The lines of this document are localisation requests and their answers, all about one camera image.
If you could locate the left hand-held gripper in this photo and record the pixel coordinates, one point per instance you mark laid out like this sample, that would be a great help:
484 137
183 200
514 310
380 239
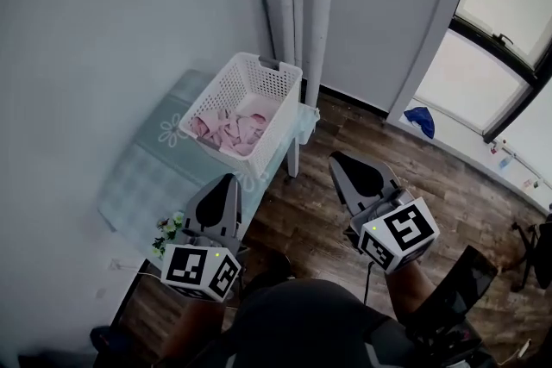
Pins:
200 267

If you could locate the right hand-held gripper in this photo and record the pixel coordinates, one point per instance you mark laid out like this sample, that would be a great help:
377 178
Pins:
401 235

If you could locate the pink clothes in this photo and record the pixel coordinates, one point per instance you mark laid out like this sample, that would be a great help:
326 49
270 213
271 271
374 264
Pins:
233 133

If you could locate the white plastic laundry basket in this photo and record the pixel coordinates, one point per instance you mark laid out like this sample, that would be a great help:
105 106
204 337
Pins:
259 82

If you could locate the person's right forearm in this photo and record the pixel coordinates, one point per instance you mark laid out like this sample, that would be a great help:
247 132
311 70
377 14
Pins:
409 288

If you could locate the person's left forearm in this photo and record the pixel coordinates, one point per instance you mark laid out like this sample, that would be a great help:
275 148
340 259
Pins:
194 327

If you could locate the potted white flowers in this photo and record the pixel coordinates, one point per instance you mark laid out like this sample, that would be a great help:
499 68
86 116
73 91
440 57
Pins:
169 230

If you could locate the black chest-mounted screen device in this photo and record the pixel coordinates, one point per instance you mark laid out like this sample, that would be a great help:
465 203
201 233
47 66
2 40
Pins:
461 293

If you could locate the pale green floral tablecloth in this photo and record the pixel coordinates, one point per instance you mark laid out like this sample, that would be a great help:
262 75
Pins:
151 181

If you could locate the person's grey shirt torso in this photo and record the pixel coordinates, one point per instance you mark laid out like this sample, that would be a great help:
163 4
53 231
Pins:
302 323

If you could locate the blue cloth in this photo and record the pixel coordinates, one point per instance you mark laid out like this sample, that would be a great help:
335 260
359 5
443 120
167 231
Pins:
422 118

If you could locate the white table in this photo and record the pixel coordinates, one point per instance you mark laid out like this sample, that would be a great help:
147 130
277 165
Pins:
293 159

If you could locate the black framed window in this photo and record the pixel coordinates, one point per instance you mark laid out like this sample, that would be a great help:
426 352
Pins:
496 34

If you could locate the black thin rod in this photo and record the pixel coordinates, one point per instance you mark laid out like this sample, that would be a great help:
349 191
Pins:
270 30

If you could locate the white wall pipes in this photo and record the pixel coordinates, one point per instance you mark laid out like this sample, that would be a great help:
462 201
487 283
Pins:
306 4

